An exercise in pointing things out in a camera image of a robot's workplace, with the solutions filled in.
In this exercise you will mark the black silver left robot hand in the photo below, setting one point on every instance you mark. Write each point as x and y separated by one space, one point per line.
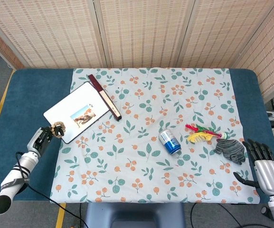
40 140

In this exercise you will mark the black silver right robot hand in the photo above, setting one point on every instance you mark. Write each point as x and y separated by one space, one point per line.
269 173

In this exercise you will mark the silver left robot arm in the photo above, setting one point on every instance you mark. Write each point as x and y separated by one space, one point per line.
11 183

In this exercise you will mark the grey striped knit glove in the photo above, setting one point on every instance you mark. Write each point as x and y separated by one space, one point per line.
229 149

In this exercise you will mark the white board with black edge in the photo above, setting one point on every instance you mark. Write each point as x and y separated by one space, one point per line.
75 102

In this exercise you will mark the colourful feather shuttlecock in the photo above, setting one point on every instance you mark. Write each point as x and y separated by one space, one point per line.
199 136

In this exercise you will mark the maroon folded fan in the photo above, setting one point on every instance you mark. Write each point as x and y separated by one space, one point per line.
95 83

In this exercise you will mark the blue and silver drink can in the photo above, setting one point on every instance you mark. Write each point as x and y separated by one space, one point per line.
171 143

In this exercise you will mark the floral leaf and berry tablecloth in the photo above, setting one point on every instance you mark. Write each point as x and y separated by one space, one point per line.
146 142

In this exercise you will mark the dark blue robot torso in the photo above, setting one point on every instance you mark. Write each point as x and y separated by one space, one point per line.
136 216

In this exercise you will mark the woven bamboo folding screen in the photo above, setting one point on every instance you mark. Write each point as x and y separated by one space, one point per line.
141 31

